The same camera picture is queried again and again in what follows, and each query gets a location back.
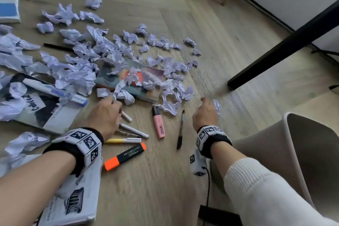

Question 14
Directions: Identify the person's left hand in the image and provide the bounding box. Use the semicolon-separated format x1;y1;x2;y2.
83;96;123;142

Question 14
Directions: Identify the person's right hand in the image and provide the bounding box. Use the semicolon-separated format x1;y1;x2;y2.
192;97;219;132

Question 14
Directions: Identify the black ballpoint pen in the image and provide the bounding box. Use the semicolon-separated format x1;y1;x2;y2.
177;109;185;150

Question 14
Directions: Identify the yellow white marker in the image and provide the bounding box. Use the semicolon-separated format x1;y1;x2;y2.
105;138;142;144

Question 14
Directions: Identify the orange black highlighter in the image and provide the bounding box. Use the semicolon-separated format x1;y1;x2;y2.
104;143;147;172

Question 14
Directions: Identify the pink highlighter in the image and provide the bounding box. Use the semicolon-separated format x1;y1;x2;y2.
152;106;166;139

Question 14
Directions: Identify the pile of paper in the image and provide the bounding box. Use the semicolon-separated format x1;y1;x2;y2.
0;0;202;167

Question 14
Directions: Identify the black and white book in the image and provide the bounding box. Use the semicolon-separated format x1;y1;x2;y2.
0;72;86;135

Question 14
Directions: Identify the colourful cover novel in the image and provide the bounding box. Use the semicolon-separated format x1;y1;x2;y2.
95;58;165;104

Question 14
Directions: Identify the thick white marker pen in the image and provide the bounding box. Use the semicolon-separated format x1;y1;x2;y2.
22;78;89;107

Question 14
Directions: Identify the white book with green circle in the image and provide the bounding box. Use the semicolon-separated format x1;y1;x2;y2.
36;151;103;226

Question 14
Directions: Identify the beige waste bin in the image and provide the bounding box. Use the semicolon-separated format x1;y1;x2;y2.
210;113;339;222

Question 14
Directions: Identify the person's left forearm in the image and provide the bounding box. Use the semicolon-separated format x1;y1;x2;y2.
0;150;77;226

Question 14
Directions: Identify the person's right forearm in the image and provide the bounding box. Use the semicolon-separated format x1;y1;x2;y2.
210;141;247;179

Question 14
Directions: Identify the black wristband with marker tags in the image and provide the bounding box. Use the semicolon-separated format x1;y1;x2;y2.
43;127;104;177
196;125;233;159

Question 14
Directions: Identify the black flat object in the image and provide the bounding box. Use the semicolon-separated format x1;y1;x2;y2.
198;205;243;226

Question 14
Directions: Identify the black table leg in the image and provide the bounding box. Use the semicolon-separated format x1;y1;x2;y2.
227;0;339;91

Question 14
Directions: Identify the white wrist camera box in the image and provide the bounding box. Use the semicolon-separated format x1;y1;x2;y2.
189;149;210;177

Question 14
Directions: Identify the black camera cable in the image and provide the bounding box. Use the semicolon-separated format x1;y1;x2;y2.
202;166;212;226

